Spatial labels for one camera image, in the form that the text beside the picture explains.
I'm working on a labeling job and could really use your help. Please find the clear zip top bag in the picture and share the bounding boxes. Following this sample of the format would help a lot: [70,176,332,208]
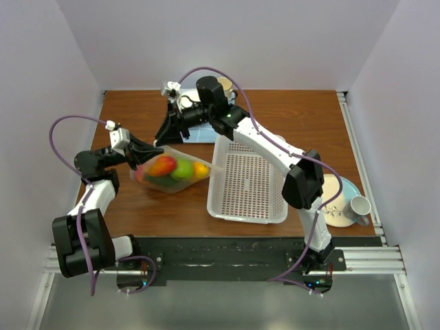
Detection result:
[129,146,223,194]

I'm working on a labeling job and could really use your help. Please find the red orange fake mango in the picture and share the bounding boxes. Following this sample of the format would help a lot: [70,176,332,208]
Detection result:
[146,155,176,177]

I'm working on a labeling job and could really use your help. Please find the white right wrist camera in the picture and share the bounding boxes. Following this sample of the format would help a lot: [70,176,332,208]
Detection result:
[160,81,181,109]

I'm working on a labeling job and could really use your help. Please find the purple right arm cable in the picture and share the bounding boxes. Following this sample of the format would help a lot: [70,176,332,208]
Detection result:
[177,66,344,286]

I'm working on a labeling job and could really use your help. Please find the white perforated plastic basket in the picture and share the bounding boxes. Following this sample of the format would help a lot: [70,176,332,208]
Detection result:
[207,136,288,225]

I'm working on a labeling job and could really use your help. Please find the grey ceramic cup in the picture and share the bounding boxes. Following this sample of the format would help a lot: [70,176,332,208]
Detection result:
[346,196,371,226]

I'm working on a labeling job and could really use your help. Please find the cream and blue saucer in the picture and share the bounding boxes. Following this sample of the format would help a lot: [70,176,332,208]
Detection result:
[322,174,360,228]

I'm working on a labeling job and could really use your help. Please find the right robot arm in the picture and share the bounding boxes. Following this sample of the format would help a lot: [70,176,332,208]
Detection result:
[155,76,334,270]

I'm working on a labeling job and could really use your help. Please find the dark green fake cucumber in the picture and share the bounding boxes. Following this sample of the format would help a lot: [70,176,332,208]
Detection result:
[144,175,178,188]

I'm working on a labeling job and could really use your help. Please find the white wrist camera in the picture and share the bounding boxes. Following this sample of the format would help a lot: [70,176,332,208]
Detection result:
[160,81,181,109]
[105,120,131,156]

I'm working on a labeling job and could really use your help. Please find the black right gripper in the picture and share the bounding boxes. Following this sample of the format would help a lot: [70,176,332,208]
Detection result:
[155,101,213,148]

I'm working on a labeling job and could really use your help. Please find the aluminium frame rail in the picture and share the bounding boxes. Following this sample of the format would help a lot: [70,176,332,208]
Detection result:
[28,237,421,329]

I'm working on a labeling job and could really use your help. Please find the red fake apple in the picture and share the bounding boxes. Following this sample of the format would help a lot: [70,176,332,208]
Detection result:
[134,166,145,184]

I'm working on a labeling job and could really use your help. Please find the green fake apple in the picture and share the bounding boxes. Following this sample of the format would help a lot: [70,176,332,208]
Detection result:
[170,158,193,181]

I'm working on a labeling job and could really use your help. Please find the blue checkered placemat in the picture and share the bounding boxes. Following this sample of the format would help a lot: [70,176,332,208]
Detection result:
[177,89,217,144]

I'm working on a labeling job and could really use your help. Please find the cream enamel mug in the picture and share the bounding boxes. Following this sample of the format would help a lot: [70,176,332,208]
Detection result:
[217,76,236,100]

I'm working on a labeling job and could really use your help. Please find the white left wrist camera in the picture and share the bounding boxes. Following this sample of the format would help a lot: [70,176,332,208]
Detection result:
[105,120,131,156]

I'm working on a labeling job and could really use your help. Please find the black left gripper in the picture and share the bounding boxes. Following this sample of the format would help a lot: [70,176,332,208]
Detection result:
[97,133,163,171]

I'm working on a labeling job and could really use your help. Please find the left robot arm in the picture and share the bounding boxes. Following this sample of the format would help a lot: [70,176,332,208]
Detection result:
[52,135,164,278]

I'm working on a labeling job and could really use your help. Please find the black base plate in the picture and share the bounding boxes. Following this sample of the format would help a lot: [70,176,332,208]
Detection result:
[102,236,344,293]

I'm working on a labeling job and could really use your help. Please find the yellow orange fake fruit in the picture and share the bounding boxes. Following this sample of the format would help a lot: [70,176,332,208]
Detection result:
[192,162,210,181]

